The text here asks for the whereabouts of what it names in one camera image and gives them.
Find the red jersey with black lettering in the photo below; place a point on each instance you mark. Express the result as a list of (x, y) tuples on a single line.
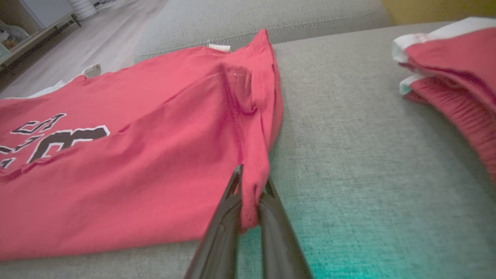
[(155, 155)]

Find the white cabinet door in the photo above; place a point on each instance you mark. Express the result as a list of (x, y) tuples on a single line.
[(48, 9)]

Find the pale plush toy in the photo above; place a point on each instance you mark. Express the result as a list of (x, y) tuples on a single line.
[(13, 37)]

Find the red shorts with white stripes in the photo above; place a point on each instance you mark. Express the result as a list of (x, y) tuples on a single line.
[(457, 66)]

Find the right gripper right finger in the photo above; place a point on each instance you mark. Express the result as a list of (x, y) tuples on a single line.
[(279, 240)]

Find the wide yellow sofa backrest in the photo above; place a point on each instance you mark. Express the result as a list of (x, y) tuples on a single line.
[(438, 9)]

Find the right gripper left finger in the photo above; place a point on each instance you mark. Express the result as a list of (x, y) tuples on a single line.
[(221, 240)]

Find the white ribbed plant pot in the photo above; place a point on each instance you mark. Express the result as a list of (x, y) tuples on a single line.
[(83, 7)]

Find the large grey sofa seat cushion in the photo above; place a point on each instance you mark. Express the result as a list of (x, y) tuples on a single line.
[(368, 155)]

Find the long low television cabinet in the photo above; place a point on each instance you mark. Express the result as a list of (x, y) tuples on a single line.
[(38, 37)]

